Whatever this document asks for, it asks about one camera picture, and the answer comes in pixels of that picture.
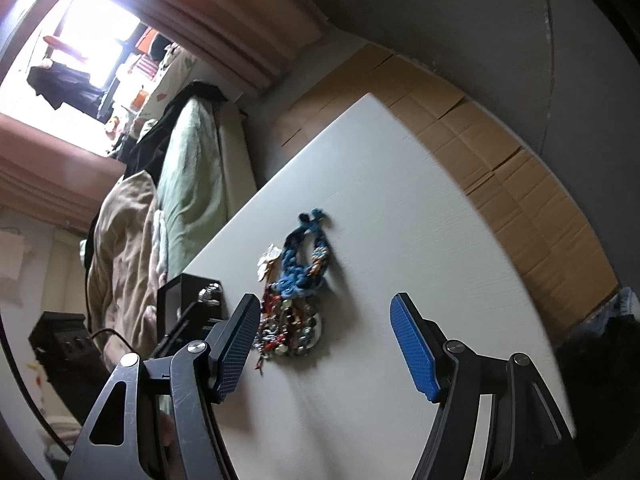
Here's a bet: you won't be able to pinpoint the black jewelry box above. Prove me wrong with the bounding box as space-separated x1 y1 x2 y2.
156 274 223 333

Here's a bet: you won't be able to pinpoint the blue braided necklace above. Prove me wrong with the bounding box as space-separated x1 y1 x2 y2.
277 208 333 301

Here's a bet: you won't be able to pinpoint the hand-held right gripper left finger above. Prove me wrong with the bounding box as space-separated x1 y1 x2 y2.
62 292 263 480

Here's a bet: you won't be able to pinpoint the black clothing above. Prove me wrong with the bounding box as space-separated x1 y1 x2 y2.
114 80 227 178

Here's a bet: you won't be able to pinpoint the black power box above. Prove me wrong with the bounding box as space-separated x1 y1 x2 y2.
28 311 110 411

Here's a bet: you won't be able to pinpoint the blue cloth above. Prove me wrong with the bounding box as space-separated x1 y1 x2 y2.
606 286 640 322

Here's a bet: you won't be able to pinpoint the white flower brooch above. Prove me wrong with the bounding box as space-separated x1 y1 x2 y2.
256 244 281 282

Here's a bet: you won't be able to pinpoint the dark hanging garment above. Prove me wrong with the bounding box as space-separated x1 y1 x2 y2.
27 62 107 117

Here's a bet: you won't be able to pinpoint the beige blanket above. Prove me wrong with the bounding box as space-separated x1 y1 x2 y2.
86 170 163 356

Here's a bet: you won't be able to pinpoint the pile of beaded bracelets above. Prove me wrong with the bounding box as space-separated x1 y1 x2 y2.
250 282 326 372

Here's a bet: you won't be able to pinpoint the cardboard floor sheets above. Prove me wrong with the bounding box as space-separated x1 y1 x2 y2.
277 42 621 332

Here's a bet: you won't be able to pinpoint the pink curtain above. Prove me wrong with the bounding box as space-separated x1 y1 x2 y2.
0 112 127 234

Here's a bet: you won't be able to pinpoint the brown curtain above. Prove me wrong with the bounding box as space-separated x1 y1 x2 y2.
75 0 326 97

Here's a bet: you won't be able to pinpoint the black cable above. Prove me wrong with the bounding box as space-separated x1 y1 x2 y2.
90 328 132 357

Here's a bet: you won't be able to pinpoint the patterned pillow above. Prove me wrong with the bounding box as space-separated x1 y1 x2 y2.
144 42 201 117

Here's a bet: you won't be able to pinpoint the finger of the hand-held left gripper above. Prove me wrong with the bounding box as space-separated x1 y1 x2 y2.
157 284 224 357

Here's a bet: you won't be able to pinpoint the green bed sheet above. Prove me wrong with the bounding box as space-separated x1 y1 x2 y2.
155 95 236 273

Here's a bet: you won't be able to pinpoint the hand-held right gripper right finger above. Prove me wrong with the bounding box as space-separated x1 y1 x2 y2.
390 292 583 480

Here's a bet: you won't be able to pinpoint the white paper sheet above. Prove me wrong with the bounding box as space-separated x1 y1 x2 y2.
0 231 29 307

